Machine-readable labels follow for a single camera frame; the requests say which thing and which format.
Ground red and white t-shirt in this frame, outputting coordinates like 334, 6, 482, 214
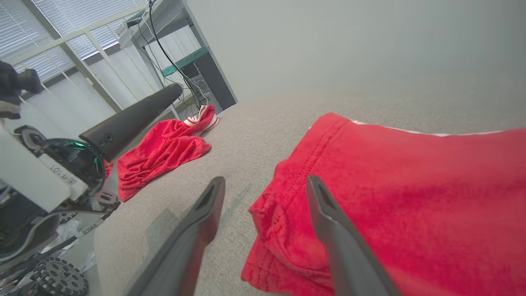
241, 112, 526, 296

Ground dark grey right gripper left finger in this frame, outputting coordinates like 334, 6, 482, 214
125, 177, 226, 296

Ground black cable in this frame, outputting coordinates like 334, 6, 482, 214
148, 0, 203, 108

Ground white metal rail frame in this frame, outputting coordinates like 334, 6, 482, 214
8, 3, 181, 120

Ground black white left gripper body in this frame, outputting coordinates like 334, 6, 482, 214
0, 125, 106, 213

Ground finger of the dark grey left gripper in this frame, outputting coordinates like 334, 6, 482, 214
79, 83, 184, 162

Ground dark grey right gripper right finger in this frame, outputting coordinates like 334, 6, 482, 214
306, 175, 402, 296

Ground white window blinds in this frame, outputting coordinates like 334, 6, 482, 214
0, 0, 144, 83

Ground crumpled red white garment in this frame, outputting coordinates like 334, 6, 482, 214
105, 104, 219, 202

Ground dark equipment rack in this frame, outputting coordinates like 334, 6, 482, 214
117, 0, 238, 120

